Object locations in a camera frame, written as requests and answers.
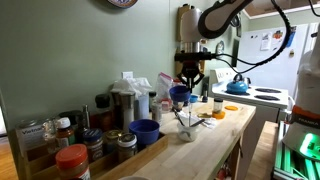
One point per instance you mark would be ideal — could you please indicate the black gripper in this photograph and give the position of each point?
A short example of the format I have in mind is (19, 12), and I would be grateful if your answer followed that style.
(192, 74)

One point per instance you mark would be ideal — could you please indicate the blue bowl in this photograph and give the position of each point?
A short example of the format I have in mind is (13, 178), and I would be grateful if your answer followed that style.
(179, 93)
(146, 131)

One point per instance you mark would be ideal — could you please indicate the glass bowl with utensils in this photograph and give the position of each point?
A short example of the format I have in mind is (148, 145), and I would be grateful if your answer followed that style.
(188, 134)

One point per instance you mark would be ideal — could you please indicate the blue bowl in rack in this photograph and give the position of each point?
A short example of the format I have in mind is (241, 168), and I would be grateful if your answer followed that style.
(146, 131)

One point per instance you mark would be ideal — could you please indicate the wooden tray rack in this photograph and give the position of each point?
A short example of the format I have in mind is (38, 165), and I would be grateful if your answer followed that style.
(37, 164)

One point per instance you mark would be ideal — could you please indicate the plastic zip bag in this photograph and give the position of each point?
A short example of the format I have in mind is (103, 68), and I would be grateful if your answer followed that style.
(163, 85)

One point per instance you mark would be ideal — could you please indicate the small jar on orange lid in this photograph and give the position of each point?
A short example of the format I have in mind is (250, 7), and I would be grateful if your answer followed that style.
(217, 112)

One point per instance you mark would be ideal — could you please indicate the orange plastic lid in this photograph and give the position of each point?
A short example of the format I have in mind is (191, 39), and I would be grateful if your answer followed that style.
(231, 108)

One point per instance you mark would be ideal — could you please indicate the blue kettle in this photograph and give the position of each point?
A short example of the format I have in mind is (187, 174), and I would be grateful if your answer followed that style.
(237, 86)

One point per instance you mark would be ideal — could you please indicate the stainless pepper grinder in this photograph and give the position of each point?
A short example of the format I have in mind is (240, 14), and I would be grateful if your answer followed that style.
(127, 100)

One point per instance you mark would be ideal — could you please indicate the decorative wall plate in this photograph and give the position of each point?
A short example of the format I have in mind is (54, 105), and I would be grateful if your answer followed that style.
(123, 3)

